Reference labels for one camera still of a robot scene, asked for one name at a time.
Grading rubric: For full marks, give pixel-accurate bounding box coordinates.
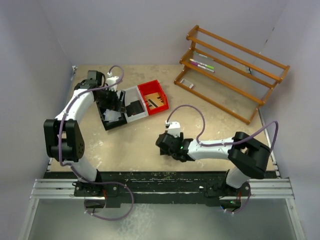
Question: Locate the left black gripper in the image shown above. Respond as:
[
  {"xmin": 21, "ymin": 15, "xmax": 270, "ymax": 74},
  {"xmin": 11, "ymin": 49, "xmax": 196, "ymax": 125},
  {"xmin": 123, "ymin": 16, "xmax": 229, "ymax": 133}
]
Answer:
[{"xmin": 95, "ymin": 86, "xmax": 126, "ymax": 113}]

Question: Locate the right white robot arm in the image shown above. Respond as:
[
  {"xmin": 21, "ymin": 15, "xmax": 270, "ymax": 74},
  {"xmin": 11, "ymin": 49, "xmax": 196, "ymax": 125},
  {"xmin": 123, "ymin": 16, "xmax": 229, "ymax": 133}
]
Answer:
[{"xmin": 155, "ymin": 131, "xmax": 271, "ymax": 196}]

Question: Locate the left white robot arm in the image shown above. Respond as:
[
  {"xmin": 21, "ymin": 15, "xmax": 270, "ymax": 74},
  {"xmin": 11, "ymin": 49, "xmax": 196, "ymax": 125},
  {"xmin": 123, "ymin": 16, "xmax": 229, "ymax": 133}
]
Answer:
[{"xmin": 43, "ymin": 70, "xmax": 125, "ymax": 196}]

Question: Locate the black plastic bin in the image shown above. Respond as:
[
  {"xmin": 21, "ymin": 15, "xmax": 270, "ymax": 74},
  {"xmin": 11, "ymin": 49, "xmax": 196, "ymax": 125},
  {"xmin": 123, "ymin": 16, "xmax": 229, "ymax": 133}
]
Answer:
[{"xmin": 96, "ymin": 91, "xmax": 128, "ymax": 131}]

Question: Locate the black item in white bin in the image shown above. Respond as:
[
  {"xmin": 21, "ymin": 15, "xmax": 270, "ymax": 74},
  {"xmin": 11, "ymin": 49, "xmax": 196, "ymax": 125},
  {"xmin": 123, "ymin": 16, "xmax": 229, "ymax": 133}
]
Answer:
[{"xmin": 125, "ymin": 100, "xmax": 144, "ymax": 117}]

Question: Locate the white plastic bin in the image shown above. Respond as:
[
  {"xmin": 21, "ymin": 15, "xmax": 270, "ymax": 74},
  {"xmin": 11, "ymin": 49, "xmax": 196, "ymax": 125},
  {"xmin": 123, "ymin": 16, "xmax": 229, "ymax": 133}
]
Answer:
[{"xmin": 123, "ymin": 86, "xmax": 149, "ymax": 124}]

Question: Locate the red plastic bin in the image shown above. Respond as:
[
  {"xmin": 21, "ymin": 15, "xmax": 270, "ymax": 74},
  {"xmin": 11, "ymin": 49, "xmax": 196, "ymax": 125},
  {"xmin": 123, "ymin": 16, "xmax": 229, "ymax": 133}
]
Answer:
[{"xmin": 137, "ymin": 80, "xmax": 169, "ymax": 116}]

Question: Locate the pink marker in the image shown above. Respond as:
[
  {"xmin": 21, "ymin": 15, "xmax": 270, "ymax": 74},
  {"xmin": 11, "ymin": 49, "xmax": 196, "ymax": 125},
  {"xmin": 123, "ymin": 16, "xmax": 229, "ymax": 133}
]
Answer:
[{"xmin": 191, "ymin": 62, "xmax": 215, "ymax": 73}]

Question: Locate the green capped marker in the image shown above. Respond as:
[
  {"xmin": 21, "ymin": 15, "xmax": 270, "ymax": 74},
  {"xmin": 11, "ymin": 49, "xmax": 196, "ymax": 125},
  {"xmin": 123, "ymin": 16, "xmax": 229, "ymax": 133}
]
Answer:
[{"xmin": 189, "ymin": 58, "xmax": 214, "ymax": 70}]

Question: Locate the wooden tiered rack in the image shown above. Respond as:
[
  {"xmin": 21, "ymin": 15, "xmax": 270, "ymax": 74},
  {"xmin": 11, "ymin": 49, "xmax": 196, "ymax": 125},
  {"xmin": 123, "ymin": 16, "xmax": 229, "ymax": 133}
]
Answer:
[{"xmin": 174, "ymin": 25, "xmax": 291, "ymax": 125}]

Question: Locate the grey marker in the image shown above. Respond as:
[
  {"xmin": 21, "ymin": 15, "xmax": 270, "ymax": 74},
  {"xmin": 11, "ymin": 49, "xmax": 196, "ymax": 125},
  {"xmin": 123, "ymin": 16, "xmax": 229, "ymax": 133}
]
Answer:
[{"xmin": 194, "ymin": 52, "xmax": 215, "ymax": 61}]

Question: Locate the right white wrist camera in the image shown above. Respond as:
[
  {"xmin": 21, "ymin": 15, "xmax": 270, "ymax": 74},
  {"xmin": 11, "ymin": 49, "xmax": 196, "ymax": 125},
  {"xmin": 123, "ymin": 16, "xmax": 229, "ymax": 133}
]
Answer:
[{"xmin": 165, "ymin": 121, "xmax": 181, "ymax": 138}]

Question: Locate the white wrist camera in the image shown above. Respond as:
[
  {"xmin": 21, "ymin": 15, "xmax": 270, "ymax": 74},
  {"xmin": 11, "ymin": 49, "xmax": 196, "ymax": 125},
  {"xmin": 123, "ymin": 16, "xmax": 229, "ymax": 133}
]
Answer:
[
  {"xmin": 165, "ymin": 121, "xmax": 181, "ymax": 138},
  {"xmin": 105, "ymin": 72, "xmax": 120, "ymax": 92}
]

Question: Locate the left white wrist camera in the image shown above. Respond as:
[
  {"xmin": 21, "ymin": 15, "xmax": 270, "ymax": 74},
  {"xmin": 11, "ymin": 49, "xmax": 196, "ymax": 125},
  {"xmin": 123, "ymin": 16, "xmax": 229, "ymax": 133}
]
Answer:
[{"xmin": 105, "ymin": 72, "xmax": 120, "ymax": 92}]

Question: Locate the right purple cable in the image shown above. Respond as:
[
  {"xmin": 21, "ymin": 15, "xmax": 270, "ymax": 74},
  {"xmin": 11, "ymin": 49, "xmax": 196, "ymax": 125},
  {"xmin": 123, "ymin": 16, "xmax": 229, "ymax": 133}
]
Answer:
[{"xmin": 166, "ymin": 104, "xmax": 279, "ymax": 216}]

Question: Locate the purple cable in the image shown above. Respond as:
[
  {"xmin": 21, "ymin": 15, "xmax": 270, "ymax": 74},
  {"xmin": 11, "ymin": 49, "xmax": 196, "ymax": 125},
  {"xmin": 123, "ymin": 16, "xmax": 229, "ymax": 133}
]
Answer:
[
  {"xmin": 57, "ymin": 65, "xmax": 135, "ymax": 221},
  {"xmin": 166, "ymin": 104, "xmax": 279, "ymax": 216}
]

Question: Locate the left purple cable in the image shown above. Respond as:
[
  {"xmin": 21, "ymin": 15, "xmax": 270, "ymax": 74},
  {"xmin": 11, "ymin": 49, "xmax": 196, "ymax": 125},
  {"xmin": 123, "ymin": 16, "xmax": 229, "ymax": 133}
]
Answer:
[{"xmin": 57, "ymin": 65, "xmax": 135, "ymax": 221}]

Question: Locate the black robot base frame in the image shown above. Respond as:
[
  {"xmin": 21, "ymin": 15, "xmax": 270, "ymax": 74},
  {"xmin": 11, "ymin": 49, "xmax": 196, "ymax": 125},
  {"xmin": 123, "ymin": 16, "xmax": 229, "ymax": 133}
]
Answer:
[{"xmin": 43, "ymin": 170, "xmax": 278, "ymax": 210}]

